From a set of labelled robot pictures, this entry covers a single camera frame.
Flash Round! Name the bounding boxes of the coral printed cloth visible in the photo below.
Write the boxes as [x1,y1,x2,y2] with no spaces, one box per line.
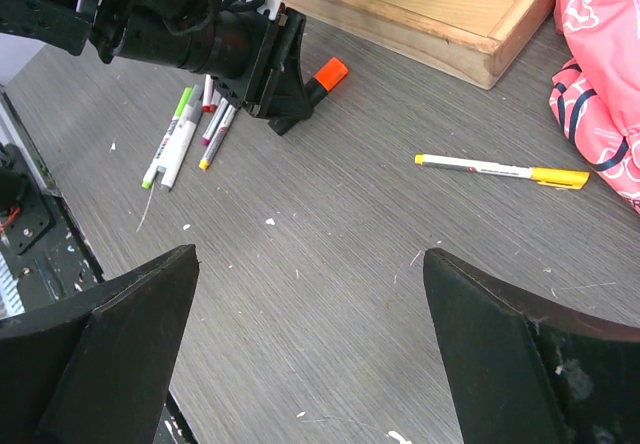
[549,0,639,210]

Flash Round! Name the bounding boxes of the green capped marker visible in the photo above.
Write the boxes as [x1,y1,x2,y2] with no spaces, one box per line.
[141,87,192,189]

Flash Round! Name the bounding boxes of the purple capped marker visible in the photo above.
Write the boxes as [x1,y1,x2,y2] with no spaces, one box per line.
[200,98,229,146]

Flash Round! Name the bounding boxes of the grey capped white marker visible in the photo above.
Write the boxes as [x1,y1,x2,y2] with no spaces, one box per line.
[160,84,203,190]

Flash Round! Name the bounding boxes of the yellow capped white pen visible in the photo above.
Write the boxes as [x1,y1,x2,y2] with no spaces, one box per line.
[414,154,590,190]

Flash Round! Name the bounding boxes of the orange highlighter cap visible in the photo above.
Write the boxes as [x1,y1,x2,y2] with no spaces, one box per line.
[314,57,349,93]

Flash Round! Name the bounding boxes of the yellow capped marker in pile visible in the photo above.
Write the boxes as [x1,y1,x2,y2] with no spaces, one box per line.
[199,104,237,170]

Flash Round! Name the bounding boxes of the red capped marker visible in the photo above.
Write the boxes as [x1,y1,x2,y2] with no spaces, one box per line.
[202,74,214,112]

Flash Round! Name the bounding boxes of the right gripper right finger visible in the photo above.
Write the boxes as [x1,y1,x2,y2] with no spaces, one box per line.
[423,248,639,443]

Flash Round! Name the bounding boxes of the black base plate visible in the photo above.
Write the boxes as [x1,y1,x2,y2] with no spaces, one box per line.
[1,99,195,443]

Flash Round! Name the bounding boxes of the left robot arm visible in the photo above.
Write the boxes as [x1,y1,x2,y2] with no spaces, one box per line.
[1,0,327,134]

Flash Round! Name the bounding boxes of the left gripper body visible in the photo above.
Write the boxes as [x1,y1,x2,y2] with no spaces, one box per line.
[214,6,306,117]

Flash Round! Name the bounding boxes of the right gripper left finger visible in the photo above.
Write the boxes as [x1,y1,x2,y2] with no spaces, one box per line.
[1,244,199,443]

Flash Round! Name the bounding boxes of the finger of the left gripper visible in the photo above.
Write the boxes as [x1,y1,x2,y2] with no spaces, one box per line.
[268,56,314,136]

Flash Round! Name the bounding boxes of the wooden clothes rack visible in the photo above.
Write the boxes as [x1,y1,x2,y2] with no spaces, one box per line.
[284,0,555,89]

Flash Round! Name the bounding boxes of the slotted cable duct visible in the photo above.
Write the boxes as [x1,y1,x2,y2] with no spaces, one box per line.
[0,256,25,319]

